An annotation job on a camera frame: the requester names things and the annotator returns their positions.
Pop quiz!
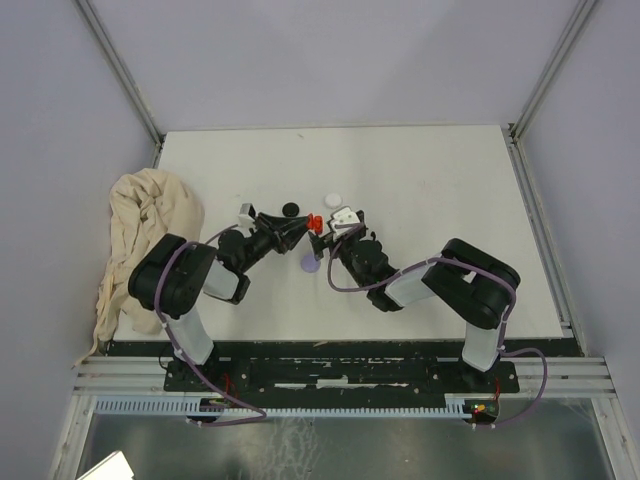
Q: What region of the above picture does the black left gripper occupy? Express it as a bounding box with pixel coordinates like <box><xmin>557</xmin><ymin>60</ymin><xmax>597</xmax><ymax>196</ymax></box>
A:
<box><xmin>239</xmin><ymin>211</ymin><xmax>312</xmax><ymax>273</ymax></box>

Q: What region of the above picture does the orange earbud charging case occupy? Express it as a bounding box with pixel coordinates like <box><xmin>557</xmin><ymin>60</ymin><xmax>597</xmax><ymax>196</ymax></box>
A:
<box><xmin>306</xmin><ymin>214</ymin><xmax>324</xmax><ymax>235</ymax></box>

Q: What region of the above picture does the white earbud charging case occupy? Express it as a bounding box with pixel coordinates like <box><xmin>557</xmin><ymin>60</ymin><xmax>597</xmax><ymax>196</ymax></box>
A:
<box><xmin>323</xmin><ymin>193</ymin><xmax>343</xmax><ymax>209</ymax></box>

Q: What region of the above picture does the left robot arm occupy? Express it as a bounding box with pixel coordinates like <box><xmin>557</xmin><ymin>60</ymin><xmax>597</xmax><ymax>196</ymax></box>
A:
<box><xmin>127</xmin><ymin>213</ymin><xmax>314</xmax><ymax>390</ymax></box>

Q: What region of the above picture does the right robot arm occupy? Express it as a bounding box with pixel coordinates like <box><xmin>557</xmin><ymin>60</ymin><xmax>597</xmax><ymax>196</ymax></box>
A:
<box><xmin>307</xmin><ymin>207</ymin><xmax>521</xmax><ymax>391</ymax></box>

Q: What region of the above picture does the black earbud charging case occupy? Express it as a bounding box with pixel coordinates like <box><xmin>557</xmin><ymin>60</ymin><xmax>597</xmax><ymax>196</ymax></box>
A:
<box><xmin>281</xmin><ymin>202</ymin><xmax>300</xmax><ymax>218</ymax></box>

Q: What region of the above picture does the lilac earbud charging case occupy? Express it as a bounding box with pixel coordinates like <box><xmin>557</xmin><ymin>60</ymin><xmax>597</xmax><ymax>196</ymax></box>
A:
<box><xmin>300</xmin><ymin>254</ymin><xmax>321</xmax><ymax>273</ymax></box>

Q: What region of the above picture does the cream crumpled cloth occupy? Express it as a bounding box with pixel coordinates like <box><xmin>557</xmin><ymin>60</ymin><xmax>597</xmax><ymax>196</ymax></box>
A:
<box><xmin>73</xmin><ymin>168</ymin><xmax>205</xmax><ymax>367</ymax></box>

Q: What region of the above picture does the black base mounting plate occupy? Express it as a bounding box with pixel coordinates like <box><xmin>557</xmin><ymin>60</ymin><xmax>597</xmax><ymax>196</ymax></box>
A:
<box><xmin>163</xmin><ymin>341</ymin><xmax>521</xmax><ymax>394</ymax></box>

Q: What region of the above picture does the white paper sheet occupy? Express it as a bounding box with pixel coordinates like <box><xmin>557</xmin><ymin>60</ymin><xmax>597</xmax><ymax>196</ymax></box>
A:
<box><xmin>78</xmin><ymin>451</ymin><xmax>135</xmax><ymax>480</ymax></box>

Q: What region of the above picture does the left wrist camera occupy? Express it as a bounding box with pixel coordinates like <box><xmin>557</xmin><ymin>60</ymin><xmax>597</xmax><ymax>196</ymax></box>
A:
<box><xmin>238</xmin><ymin>203</ymin><xmax>257</xmax><ymax>229</ymax></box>

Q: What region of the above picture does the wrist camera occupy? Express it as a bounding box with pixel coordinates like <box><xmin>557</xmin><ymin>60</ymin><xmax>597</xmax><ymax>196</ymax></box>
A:
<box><xmin>328</xmin><ymin>206</ymin><xmax>361</xmax><ymax>235</ymax></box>
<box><xmin>238</xmin><ymin>203</ymin><xmax>257</xmax><ymax>229</ymax></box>

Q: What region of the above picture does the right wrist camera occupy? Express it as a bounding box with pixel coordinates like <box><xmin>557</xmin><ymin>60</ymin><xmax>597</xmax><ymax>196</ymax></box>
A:
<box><xmin>328</xmin><ymin>206</ymin><xmax>361</xmax><ymax>235</ymax></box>

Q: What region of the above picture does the slotted cable duct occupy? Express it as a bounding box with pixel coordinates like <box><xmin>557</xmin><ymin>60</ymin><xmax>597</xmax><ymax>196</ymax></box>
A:
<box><xmin>93</xmin><ymin>395</ymin><xmax>471</xmax><ymax>419</ymax></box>

